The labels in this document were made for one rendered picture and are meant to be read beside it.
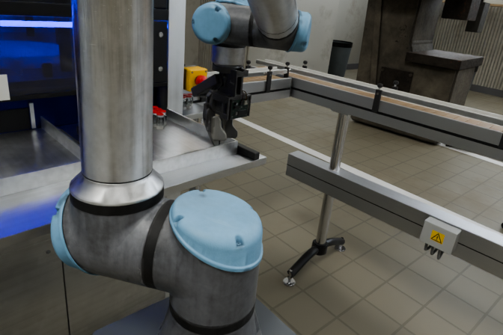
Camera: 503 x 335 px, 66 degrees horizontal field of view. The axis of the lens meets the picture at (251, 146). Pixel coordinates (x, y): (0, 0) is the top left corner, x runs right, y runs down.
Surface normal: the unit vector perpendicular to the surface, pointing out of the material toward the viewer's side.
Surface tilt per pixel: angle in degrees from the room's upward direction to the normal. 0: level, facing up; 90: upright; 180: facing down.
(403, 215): 90
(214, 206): 7
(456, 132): 90
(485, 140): 90
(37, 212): 0
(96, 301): 90
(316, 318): 0
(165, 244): 52
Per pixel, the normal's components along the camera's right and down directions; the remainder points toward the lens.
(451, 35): -0.76, 0.17
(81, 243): -0.31, 0.18
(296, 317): 0.09, -0.93
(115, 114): 0.24, 0.36
